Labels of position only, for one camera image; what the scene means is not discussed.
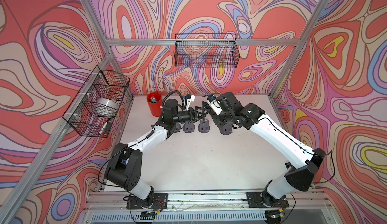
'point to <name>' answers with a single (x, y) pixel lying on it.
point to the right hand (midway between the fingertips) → (217, 119)
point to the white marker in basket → (103, 127)
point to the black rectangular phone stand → (205, 109)
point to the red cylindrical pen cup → (155, 101)
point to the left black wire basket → (93, 112)
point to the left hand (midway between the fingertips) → (208, 116)
